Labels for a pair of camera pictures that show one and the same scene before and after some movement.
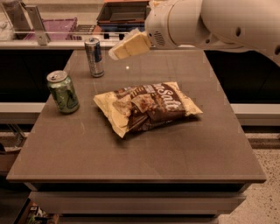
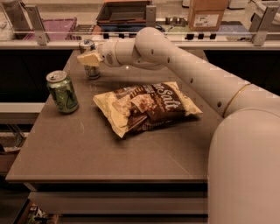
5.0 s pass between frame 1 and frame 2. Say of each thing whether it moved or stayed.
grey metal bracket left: stayed
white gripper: moved
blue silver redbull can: moved
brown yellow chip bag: stayed
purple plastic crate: stayed
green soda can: stayed
